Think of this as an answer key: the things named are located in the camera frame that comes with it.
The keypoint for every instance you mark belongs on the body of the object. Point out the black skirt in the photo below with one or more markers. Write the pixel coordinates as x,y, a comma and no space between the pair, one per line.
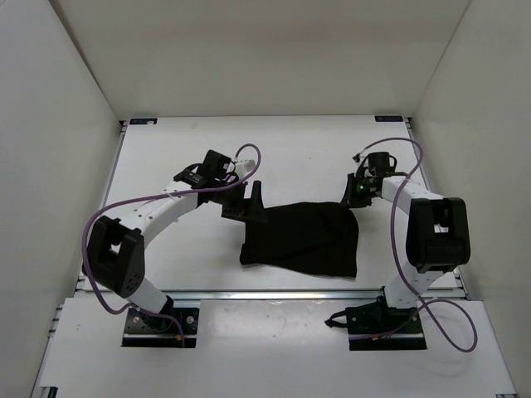
314,238

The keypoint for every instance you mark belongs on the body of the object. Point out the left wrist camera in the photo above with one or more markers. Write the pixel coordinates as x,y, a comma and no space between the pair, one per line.
244,166

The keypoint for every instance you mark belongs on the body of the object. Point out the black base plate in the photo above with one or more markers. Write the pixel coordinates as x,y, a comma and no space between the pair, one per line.
376,327
140,330

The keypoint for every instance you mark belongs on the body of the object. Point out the right blue label sticker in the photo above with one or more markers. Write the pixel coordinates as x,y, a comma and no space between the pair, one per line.
388,118

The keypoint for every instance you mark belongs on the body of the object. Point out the blue label sticker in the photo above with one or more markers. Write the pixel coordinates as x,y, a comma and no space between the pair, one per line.
143,121
388,118

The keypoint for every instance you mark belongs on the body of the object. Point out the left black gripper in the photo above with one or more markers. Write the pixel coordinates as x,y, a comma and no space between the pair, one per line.
244,206

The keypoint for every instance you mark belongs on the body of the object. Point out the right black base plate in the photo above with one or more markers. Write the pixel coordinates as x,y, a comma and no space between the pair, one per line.
376,327

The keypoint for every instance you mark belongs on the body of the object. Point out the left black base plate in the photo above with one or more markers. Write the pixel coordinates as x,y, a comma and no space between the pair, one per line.
140,330

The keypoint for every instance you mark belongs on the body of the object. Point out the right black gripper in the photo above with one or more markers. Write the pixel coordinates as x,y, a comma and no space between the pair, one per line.
348,197

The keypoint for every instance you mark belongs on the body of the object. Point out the left blue label sticker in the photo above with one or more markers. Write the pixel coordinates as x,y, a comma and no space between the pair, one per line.
143,121

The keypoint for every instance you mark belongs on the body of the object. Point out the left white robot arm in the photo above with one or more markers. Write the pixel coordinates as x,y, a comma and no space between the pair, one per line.
115,237

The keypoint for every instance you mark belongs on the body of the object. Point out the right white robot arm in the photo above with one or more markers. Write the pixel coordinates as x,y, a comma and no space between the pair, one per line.
437,237

